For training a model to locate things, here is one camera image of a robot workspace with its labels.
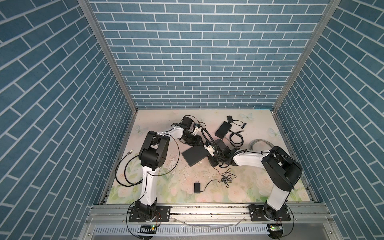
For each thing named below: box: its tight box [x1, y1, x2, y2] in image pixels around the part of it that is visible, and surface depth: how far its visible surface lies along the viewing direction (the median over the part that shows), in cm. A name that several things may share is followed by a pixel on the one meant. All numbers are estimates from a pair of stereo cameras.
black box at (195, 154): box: [181, 145, 209, 167], surface depth 93 cm
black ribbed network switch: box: [214, 121, 232, 140], surface depth 108 cm
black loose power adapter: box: [194, 180, 201, 194], surface depth 82 cm
